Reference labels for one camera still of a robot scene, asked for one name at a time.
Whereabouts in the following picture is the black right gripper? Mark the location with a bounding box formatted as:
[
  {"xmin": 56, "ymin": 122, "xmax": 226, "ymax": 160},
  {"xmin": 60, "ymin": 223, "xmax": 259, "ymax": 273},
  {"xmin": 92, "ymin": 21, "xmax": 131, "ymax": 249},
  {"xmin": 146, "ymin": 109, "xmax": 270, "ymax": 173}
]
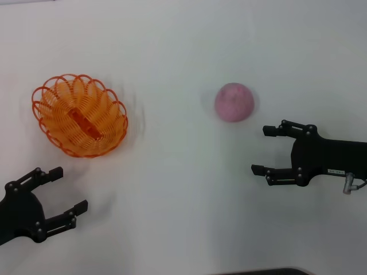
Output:
[{"xmin": 251, "ymin": 119, "xmax": 367, "ymax": 187}]

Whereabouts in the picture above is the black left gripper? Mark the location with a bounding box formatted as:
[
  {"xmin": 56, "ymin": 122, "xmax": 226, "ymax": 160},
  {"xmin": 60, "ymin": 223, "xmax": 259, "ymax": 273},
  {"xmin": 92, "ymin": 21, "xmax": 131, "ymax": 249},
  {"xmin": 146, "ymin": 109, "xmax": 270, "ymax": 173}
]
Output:
[{"xmin": 0, "ymin": 167, "xmax": 89, "ymax": 247}]

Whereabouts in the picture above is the pink fuzzy peach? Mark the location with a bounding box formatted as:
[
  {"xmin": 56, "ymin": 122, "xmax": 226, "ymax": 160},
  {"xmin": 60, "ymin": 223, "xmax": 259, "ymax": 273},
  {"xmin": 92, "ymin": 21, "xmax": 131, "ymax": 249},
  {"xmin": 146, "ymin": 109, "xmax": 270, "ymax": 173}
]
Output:
[{"xmin": 214, "ymin": 82, "xmax": 255, "ymax": 123}]

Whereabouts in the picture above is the orange plastic wire basket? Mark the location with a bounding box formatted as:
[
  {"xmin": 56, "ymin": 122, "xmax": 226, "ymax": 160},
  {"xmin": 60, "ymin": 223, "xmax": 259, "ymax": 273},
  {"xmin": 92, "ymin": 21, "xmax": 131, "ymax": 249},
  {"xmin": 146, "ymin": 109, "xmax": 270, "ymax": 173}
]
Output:
[{"xmin": 31, "ymin": 73, "xmax": 129, "ymax": 159}]

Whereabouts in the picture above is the black rounded robot base part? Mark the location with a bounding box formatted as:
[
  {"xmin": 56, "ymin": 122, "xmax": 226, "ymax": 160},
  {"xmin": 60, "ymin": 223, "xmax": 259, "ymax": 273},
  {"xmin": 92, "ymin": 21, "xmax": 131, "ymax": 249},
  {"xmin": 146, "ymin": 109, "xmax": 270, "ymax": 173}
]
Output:
[{"xmin": 226, "ymin": 267, "xmax": 311, "ymax": 275}]

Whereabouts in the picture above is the right gripper cable with plug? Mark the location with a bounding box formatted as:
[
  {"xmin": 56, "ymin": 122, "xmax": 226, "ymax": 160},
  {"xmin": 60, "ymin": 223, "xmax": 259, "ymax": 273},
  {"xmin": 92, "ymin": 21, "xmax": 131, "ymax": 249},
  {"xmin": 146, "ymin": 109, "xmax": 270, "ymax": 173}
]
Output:
[{"xmin": 343, "ymin": 172, "xmax": 367, "ymax": 196}]

